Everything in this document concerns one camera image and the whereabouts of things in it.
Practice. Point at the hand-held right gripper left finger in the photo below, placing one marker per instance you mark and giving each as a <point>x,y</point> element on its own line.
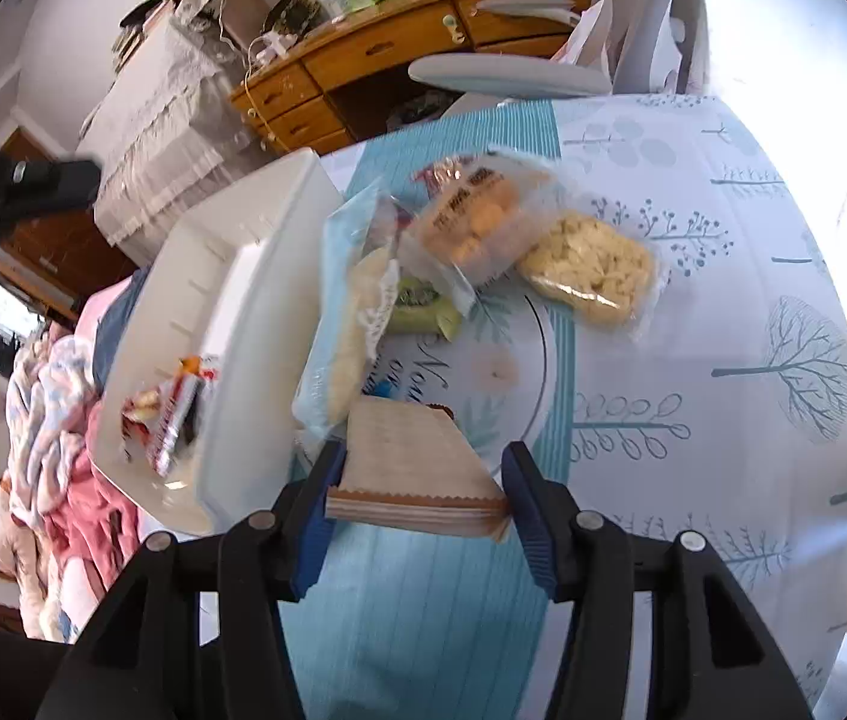
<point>318,525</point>

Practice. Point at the large blue white snack packet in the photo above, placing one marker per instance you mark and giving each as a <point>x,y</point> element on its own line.
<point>341,330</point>

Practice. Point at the white power strip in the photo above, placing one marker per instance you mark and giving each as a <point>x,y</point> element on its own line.
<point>269,46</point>

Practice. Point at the wooden desk with drawers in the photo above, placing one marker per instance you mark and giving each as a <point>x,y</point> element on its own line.
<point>386,52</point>

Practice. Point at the stack of books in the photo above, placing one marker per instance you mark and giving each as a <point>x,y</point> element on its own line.
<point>139,30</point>

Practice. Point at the white red cartoon snack packet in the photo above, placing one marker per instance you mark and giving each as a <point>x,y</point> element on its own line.
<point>139,412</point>

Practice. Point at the brown wooden door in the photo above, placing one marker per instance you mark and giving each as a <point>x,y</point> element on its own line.
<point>55,247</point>

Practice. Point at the trash bin with plastic liner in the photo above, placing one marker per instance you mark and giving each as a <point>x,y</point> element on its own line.
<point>416,111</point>

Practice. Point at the black patterned bag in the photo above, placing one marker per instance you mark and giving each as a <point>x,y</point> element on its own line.
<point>292,13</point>

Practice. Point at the floral fabric pouch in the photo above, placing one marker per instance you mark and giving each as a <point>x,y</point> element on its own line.
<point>194,6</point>

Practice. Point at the pink bedsheet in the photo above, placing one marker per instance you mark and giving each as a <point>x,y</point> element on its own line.
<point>89,315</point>

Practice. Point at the brown paper snack packet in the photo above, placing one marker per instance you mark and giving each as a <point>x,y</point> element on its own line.
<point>408,457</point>

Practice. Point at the small blue white snack packet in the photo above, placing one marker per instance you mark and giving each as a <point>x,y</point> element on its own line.
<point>383,388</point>

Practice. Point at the white orange snack bar packet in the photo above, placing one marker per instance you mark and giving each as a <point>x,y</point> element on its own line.
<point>192,367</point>

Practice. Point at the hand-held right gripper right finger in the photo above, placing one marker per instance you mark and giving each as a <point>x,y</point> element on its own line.
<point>536,525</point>

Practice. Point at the white plastic storage box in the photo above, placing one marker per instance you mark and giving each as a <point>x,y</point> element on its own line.
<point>243,300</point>

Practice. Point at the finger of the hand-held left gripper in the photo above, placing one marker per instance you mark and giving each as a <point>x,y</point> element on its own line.
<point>55,181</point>

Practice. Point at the grey office chair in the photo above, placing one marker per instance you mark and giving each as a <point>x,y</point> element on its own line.
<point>506,75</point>

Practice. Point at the yellow puffed rice cake packet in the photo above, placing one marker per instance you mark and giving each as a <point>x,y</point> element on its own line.
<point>588,270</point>
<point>468,225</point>

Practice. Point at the navy blue cloth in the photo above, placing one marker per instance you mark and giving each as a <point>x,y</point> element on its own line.
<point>112,337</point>

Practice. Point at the floral quilt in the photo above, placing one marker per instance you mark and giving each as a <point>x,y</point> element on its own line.
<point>40,405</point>

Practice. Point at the white plastic bag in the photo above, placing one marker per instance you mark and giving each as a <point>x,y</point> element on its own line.
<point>588,34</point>

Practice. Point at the dark red clear snack packet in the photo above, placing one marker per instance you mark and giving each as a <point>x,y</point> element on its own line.
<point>442,412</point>

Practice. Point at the green snack packet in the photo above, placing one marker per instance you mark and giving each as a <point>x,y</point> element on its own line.
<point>423,311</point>

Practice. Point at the pink towel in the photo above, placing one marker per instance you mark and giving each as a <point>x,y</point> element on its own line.
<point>93,517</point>

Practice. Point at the white lace covered cabinet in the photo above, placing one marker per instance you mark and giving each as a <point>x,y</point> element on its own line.
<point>160,135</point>

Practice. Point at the red cookie packet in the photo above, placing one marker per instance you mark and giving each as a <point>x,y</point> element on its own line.
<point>179,416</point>

